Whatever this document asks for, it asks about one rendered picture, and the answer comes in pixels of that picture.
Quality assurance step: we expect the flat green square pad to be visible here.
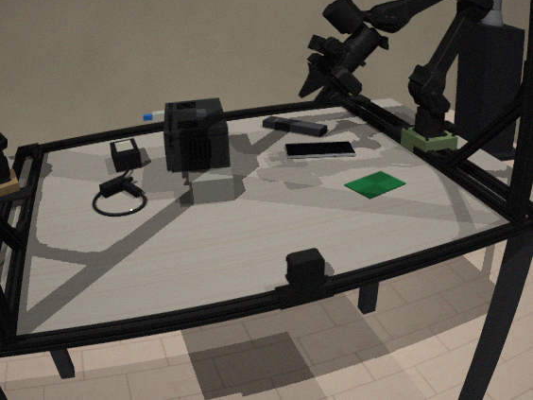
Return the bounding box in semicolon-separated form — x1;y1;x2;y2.
344;171;406;199

